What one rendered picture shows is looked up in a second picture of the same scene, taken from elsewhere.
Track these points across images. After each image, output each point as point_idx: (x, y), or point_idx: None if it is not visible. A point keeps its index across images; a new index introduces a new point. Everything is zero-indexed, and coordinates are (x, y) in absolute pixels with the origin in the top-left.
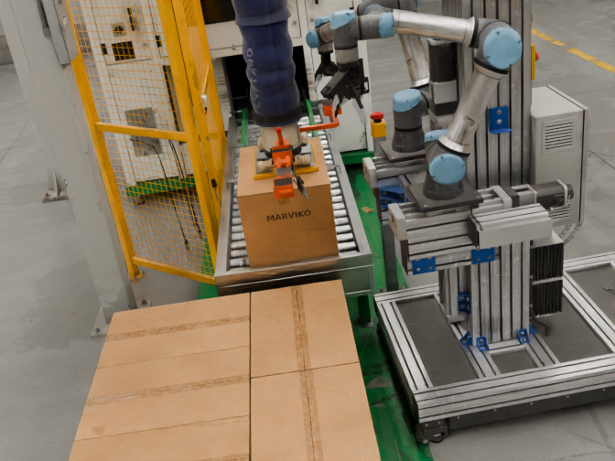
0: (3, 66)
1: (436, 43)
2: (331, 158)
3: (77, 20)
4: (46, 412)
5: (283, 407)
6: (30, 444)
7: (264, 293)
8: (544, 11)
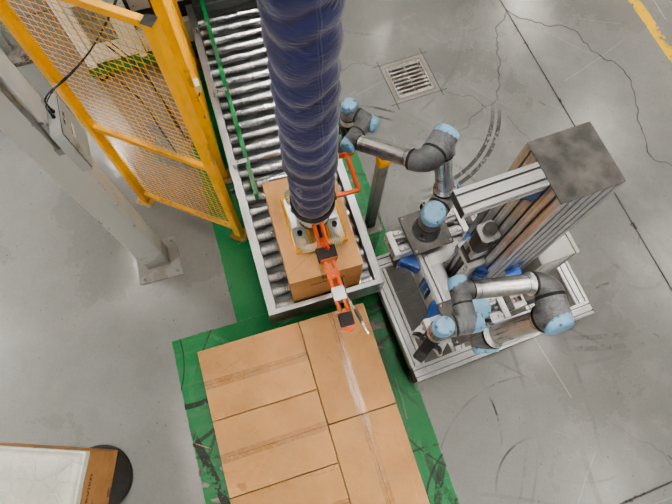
0: None
1: (486, 242)
2: None
3: None
4: (142, 372)
5: (358, 453)
6: (145, 405)
7: (309, 322)
8: None
